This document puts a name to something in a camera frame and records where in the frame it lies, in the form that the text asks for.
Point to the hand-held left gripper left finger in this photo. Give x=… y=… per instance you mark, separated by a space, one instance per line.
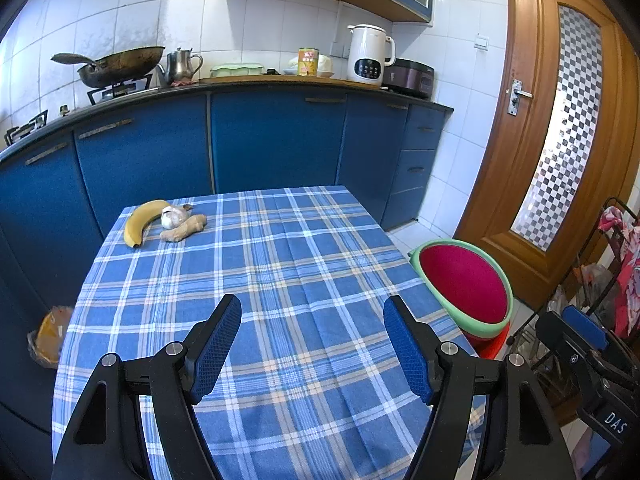
x=212 y=355

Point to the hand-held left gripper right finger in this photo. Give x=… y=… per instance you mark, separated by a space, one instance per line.
x=410 y=355

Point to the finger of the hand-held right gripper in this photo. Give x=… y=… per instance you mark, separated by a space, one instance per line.
x=585 y=327
x=560 y=340

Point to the red basin with green rim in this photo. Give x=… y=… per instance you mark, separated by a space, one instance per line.
x=462 y=285

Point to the person's right hand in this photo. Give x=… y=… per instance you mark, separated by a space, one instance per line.
x=585 y=457

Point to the clear plastic bag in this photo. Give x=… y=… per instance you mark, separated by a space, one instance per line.
x=595 y=282

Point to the red plastic stool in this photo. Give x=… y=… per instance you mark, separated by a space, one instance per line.
x=492 y=342

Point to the pink cloth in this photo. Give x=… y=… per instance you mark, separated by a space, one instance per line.
x=627 y=270

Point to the blue plaid tablecloth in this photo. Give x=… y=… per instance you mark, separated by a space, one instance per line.
x=280 y=270

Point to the ginger root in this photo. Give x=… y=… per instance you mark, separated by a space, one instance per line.
x=187 y=227

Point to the white garlic bulb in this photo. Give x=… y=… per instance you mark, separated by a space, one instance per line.
x=172 y=217

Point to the yellow banana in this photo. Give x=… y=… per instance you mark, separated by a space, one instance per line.
x=140 y=220

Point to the brown paper bag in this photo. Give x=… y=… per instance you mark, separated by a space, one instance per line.
x=47 y=337

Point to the wooden door with glass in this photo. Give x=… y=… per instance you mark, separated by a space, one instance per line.
x=510 y=160

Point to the blue kitchen base cabinets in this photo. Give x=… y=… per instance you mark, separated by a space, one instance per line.
x=270 y=145

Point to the dark rice cooker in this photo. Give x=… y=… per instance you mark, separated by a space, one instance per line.
x=410 y=77

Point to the green white dish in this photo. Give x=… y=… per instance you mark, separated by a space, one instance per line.
x=236 y=70

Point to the steel kettle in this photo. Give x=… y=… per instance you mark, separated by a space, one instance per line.
x=180 y=67

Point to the white electric kettle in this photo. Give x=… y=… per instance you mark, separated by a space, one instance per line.
x=367 y=55

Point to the black wok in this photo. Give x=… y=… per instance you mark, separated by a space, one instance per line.
x=117 y=65

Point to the yellow can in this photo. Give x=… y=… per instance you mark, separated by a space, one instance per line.
x=308 y=62

